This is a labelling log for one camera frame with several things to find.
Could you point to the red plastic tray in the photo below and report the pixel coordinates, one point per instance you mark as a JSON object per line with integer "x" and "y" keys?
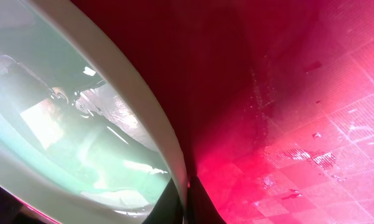
{"x": 272, "y": 101}

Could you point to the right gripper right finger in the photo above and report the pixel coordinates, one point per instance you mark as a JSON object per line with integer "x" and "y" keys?
{"x": 200, "y": 209}

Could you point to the mint green plate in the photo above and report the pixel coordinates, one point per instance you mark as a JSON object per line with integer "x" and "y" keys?
{"x": 82, "y": 137}

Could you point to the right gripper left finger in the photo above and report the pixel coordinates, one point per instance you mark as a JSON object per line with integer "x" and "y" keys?
{"x": 170, "y": 207}

